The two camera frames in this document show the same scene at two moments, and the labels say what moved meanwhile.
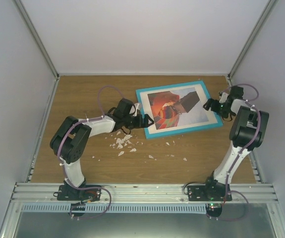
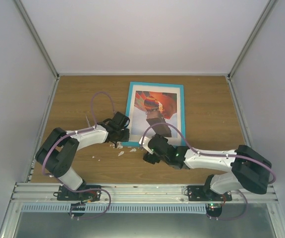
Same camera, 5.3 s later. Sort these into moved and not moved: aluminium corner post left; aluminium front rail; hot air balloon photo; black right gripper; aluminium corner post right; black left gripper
Moved: black right gripper; black left gripper; hot air balloon photo
Not moved: aluminium corner post left; aluminium front rail; aluminium corner post right
